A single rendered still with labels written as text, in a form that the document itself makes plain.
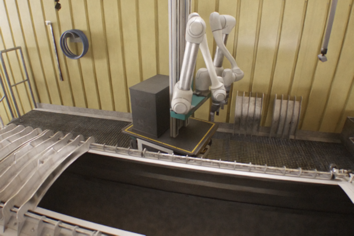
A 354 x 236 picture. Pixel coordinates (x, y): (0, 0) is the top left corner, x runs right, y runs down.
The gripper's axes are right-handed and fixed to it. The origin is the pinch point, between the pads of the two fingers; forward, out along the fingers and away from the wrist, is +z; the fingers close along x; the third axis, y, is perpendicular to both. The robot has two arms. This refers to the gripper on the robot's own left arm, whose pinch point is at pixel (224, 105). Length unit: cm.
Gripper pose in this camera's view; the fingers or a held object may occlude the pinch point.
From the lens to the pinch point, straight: 228.2
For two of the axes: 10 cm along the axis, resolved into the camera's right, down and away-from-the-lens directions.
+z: 0.0, 9.1, 4.1
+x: 4.8, -3.6, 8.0
